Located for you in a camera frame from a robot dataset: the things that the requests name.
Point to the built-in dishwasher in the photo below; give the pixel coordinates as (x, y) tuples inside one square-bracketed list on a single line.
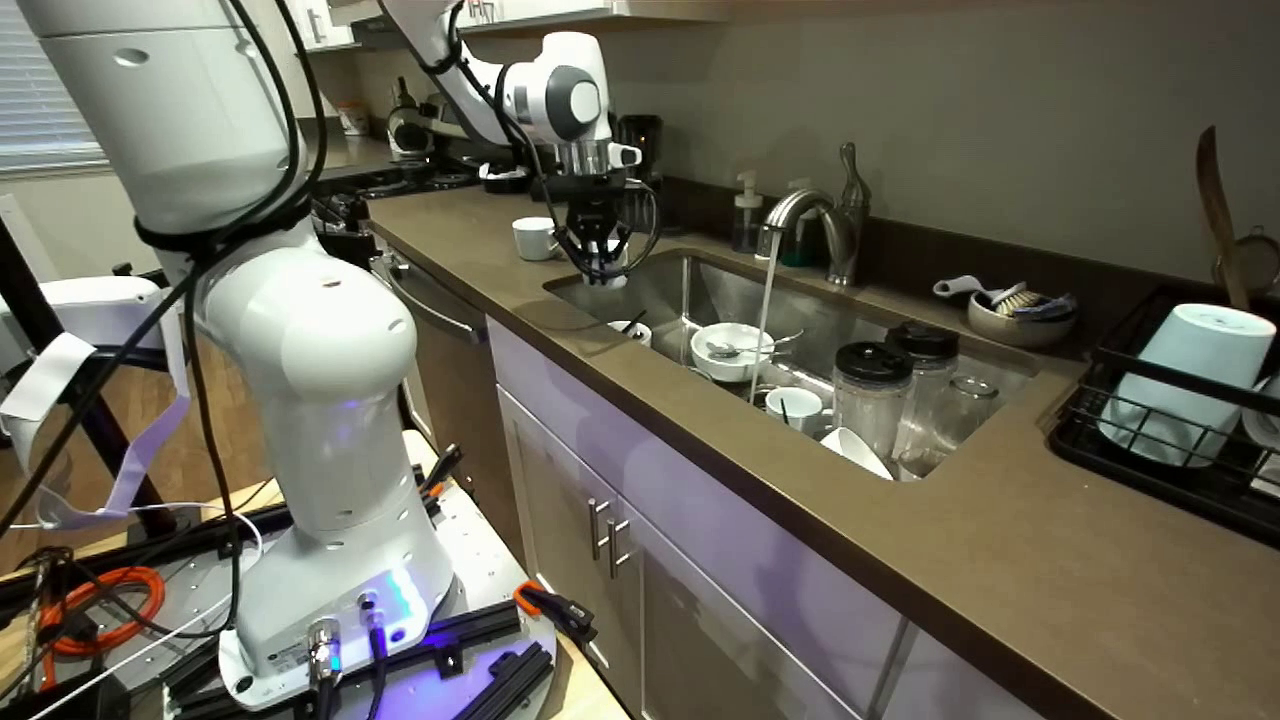
[(445, 386)]

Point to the brushed metal faucet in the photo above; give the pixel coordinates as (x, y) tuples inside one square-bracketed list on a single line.
[(788, 206)]

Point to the orange black clamp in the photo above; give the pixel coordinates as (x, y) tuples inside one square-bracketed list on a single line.
[(563, 613)]

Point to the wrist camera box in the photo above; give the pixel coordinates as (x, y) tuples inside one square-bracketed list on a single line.
[(626, 156)]

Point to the white oval plate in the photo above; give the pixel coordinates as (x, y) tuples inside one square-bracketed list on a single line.
[(854, 455)]

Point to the window blind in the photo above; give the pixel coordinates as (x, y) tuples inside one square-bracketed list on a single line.
[(43, 81)]

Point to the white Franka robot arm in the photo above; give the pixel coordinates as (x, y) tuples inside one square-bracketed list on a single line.
[(321, 386)]

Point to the tall slim grey bottle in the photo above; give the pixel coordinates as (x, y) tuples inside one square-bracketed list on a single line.
[(850, 212)]

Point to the small white cup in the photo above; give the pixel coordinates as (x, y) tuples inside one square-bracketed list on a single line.
[(792, 406)]

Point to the white plastic scoop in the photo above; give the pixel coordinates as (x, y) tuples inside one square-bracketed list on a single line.
[(957, 287)]

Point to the pale blue cup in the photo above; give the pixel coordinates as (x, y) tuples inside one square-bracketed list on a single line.
[(1185, 375)]

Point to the white robot table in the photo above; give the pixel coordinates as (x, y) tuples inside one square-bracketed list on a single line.
[(484, 544)]

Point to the stainless steel sink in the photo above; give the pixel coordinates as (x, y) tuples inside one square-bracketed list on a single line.
[(695, 287)]

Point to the black tripod stand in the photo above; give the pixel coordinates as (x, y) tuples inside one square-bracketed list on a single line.
[(81, 401)]

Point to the lower kitchen cabinet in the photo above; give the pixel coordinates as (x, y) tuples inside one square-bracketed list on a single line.
[(723, 560)]

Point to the white plastic box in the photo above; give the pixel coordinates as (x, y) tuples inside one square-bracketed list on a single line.
[(101, 308)]

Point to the white upper cabinets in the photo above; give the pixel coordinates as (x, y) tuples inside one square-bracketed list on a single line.
[(522, 14)]

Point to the small white dish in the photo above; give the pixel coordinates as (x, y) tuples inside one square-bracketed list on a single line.
[(631, 333)]

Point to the green soap dispenser white pump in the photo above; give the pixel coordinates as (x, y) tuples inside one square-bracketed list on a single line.
[(807, 243)]

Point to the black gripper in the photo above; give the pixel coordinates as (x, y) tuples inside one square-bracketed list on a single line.
[(602, 206)]

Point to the clear soap dispenser white pump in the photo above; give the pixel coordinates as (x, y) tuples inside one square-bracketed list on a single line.
[(747, 221)]

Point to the round strainer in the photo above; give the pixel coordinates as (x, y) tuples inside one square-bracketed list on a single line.
[(1263, 266)]

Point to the wooden spatula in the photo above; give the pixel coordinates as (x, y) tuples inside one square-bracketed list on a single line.
[(1217, 202)]

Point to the white bowl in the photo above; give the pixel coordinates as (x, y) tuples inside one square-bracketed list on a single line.
[(729, 352)]

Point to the silver black appliance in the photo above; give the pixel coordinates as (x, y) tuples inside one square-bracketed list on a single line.
[(412, 127)]

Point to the metal spoon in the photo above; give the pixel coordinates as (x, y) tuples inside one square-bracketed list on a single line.
[(726, 351)]

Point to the black aluminium frame rails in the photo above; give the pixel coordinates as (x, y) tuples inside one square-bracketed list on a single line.
[(494, 624)]

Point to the clear jar black lid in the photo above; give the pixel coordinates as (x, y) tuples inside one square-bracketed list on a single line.
[(924, 351), (875, 395)]

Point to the wooden board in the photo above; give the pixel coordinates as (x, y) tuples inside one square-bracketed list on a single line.
[(246, 503)]

